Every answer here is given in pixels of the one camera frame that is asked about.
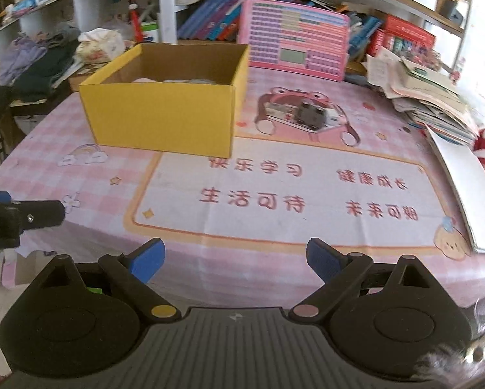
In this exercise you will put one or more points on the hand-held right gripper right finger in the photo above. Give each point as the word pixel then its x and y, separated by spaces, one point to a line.
pixel 323 259

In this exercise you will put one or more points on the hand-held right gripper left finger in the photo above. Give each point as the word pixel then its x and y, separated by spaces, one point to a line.
pixel 149 260

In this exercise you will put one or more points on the yellow cardboard box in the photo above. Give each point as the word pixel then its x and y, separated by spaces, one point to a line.
pixel 157 117

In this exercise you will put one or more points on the grey toy car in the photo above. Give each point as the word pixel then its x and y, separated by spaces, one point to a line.
pixel 307 115

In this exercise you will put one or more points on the white green container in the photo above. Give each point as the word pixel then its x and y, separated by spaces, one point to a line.
pixel 149 32

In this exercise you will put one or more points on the black container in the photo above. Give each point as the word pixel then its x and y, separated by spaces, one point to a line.
pixel 450 8

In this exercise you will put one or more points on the brown cardboard piece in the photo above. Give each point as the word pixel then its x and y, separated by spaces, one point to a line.
pixel 23 269

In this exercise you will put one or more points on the pink checked tablecloth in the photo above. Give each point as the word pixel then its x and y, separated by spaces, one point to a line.
pixel 267 227

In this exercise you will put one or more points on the dark wooden chair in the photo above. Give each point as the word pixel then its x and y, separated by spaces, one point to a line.
pixel 3 129

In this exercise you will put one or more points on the pile of clothes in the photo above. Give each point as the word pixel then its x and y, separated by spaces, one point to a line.
pixel 31 65

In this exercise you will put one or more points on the white folder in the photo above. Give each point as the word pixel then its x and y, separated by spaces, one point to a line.
pixel 465 194

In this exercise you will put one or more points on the grey fluffy trim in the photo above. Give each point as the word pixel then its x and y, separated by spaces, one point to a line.
pixel 469 356

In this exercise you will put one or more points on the floral tissue box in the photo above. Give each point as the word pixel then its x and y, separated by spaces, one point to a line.
pixel 100 46

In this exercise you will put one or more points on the stack of papers and books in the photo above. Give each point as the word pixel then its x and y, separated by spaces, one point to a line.
pixel 425 89

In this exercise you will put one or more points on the red tassel pen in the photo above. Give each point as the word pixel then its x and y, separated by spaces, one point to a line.
pixel 136 24

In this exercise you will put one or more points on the pink learning pad toy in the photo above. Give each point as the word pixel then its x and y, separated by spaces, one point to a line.
pixel 299 40

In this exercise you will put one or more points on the colourful beaded ornament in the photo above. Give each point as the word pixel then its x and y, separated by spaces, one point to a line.
pixel 421 54

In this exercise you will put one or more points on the row of teal books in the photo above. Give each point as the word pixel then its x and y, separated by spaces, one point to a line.
pixel 364 32

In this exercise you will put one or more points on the red thick books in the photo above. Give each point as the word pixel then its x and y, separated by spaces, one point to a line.
pixel 408 36

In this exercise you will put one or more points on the white shelf unit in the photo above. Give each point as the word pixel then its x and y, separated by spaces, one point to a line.
pixel 166 8

